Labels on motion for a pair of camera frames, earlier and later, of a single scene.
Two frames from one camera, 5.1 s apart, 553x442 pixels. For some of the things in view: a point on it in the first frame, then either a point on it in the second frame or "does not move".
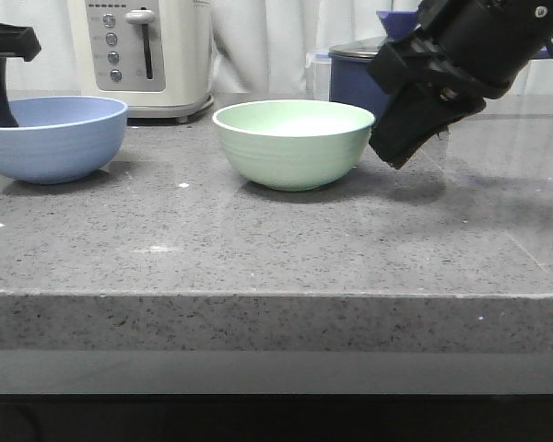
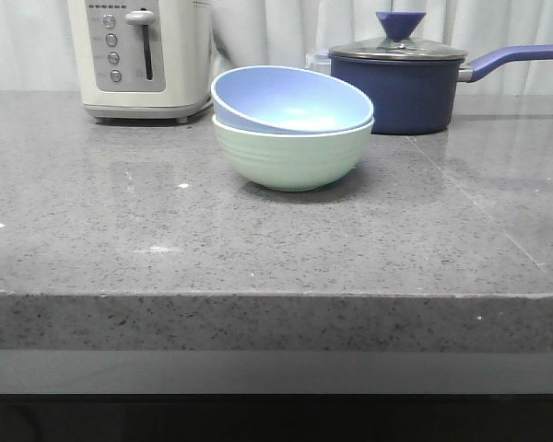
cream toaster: x=154 y=54 does not move
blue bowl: x=58 y=138 → x=286 y=100
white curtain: x=257 y=46 does not move
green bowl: x=294 y=144 does not move
